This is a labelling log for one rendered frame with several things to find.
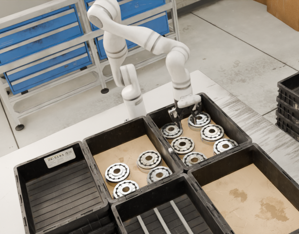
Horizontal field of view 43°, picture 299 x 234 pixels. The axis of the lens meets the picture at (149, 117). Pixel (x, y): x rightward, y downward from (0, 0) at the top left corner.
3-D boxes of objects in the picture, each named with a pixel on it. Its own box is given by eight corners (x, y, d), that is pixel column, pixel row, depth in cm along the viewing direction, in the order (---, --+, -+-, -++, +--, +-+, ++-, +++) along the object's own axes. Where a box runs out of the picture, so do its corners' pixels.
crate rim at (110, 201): (82, 143, 166) (80, 139, 165) (145, 118, 172) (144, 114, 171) (111, 208, 136) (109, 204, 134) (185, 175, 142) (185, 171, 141)
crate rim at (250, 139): (145, 118, 172) (144, 114, 171) (203, 95, 179) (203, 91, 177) (186, 175, 142) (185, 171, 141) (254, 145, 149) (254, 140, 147)
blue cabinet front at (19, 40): (13, 94, 319) (-16, 34, 285) (92, 63, 339) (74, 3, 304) (14, 96, 317) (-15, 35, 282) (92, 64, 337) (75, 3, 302)
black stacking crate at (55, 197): (23, 185, 166) (13, 167, 158) (87, 159, 172) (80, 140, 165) (38, 259, 136) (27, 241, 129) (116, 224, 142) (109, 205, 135)
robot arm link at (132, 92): (132, 59, 176) (140, 89, 187) (112, 64, 176) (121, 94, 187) (136, 69, 169) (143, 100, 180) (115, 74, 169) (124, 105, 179)
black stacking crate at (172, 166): (88, 159, 172) (81, 140, 165) (148, 134, 178) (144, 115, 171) (117, 224, 142) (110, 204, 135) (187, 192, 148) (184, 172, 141)
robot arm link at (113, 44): (98, -13, 138) (112, 34, 160) (84, 5, 134) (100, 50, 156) (120, -5, 135) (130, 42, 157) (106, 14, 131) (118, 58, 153)
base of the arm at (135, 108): (128, 120, 196) (120, 93, 185) (144, 113, 197) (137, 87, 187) (133, 130, 189) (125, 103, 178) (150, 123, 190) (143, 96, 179)
